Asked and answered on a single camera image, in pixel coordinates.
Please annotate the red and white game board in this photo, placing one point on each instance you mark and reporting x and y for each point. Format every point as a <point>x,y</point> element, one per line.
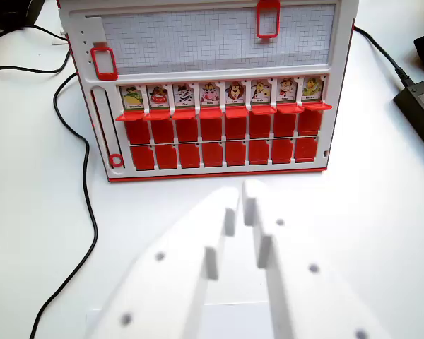
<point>212,88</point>

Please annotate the black power adapter brick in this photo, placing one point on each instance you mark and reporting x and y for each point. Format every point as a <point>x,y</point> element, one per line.
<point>419,106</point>

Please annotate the black box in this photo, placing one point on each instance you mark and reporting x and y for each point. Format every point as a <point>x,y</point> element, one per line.
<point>16,12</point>

